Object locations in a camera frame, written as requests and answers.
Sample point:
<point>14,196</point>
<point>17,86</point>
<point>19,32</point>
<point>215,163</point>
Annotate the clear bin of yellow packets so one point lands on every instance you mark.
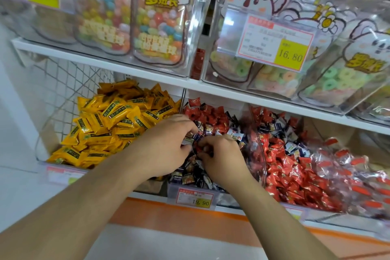
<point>45,138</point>

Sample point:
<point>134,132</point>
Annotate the orange and white shelf base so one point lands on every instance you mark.
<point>182,217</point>

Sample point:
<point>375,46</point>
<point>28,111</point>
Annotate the small red framed price tag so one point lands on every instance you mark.
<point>194,198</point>

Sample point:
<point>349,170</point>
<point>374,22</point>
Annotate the small pale price tag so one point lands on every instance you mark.
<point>62,175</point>

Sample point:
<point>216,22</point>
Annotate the candy ball bag, pink cheeked label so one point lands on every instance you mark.
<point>103,16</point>

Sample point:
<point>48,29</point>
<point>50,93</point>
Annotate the candy ball bag, orange cat label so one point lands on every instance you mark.
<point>160,25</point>

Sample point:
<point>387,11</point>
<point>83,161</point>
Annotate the person's left fingers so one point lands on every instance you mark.
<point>184,125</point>

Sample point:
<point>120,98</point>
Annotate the white shelf board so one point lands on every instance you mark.
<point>170,78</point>

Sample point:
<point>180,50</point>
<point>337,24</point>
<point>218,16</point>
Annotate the large red and yellow price tag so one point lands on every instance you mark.
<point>274,43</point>

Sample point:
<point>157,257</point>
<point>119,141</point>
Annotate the person's right fingers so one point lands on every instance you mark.
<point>213,145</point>

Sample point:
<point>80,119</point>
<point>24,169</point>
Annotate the clear acrylic bin divider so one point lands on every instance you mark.
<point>254,147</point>

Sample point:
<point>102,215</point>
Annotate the pile of clear wrapped red candies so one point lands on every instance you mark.
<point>359,174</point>

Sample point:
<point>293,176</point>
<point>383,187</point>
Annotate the clear acrylic bin with ball candy bags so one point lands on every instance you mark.
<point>201,19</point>

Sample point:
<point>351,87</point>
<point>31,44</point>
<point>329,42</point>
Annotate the person's right forearm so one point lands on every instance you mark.
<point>280,226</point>

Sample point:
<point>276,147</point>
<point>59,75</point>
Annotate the single dark blue sweet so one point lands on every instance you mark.
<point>189,141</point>

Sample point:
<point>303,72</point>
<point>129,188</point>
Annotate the person's left hand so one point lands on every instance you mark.
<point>161,147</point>

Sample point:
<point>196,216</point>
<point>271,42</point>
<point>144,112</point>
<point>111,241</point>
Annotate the person's left forearm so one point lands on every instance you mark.
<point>76,205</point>

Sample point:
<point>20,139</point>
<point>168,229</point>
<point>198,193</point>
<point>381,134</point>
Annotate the pile of red and dark candies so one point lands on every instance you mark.
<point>213,119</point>

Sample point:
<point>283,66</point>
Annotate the pile of yellow candy packets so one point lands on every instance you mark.
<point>109,125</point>

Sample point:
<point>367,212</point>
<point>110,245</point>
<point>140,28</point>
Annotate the small yellow cornered price tag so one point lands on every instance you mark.
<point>295,212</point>

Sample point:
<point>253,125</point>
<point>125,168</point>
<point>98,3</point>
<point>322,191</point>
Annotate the person's right hand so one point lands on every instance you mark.
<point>225,165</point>

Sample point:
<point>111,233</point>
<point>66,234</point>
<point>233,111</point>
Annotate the clear acrylic bin with gummy bags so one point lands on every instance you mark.
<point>359,0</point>

